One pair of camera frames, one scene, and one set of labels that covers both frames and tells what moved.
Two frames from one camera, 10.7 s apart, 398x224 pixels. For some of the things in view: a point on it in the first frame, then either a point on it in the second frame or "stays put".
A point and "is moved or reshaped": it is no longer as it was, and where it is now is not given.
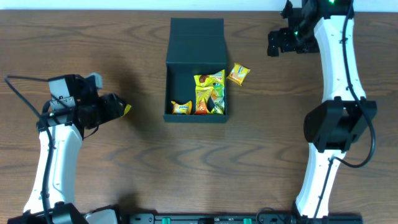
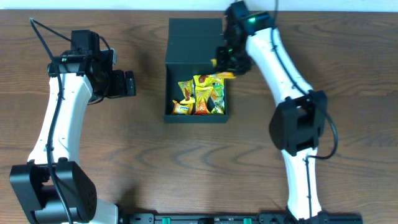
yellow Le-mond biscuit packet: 238,73 is moved or reshaped
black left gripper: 111,106 → 119,90
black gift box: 196,46 stays put
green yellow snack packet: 217,96 stays put
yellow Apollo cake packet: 208,80 stays put
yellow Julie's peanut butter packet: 182,109 stays put
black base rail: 237,218 stays put
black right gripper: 282,33 → 244,66
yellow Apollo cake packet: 127,109 → 188,89
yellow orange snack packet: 203,94 stays put
